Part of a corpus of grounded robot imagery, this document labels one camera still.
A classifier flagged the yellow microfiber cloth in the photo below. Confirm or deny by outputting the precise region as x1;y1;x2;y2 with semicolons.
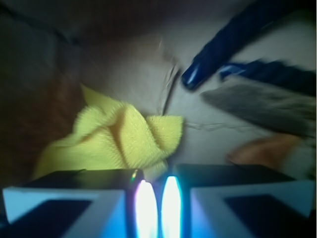
33;86;184;181

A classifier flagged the orange spiral seashell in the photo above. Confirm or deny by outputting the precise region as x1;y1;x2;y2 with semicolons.
227;133;302;170

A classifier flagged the dark blue rope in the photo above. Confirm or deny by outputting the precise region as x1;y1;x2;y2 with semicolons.
181;0;317;96

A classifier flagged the brown paper bag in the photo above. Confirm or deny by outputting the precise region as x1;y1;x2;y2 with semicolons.
0;0;316;188

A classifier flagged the weathered wood piece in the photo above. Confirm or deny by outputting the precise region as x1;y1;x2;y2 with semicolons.
201;83;317;138

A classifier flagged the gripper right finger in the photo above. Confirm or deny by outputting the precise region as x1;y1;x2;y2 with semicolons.
161;164;315;238

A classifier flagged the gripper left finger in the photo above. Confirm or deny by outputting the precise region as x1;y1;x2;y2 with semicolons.
1;169;159;238

